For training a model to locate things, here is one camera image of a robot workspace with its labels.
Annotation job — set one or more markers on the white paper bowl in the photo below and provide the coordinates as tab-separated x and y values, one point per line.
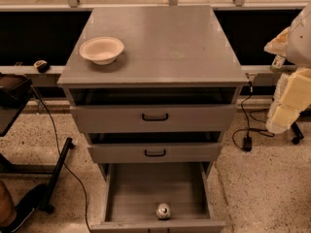
101	50

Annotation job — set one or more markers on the grey drawer cabinet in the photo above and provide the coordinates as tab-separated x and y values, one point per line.
164	47

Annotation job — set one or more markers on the grey top drawer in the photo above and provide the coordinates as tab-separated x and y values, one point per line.
142	110

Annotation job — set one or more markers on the black wheeled stand leg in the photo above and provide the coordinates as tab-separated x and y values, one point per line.
298	136

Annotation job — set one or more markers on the small clear bottle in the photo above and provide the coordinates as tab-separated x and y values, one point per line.
277	63

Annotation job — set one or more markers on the grey bottom drawer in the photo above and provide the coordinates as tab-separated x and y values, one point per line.
134	190

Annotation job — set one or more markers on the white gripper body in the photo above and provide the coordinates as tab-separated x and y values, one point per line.
299	44

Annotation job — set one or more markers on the grey drawer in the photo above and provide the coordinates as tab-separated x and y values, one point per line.
142	110
154	147
134	190

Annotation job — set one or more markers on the black shoe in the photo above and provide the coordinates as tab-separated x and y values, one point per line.
12	216

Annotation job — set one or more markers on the small black yellow device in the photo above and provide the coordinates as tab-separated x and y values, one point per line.
42	66

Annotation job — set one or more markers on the grey middle drawer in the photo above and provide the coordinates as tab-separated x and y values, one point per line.
154	147

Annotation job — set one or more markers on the silver green 7up can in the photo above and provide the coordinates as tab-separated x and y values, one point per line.
163	211

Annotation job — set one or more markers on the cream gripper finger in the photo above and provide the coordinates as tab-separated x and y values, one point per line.
297	93
280	117

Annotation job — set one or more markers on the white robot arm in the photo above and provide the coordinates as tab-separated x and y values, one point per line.
299	47

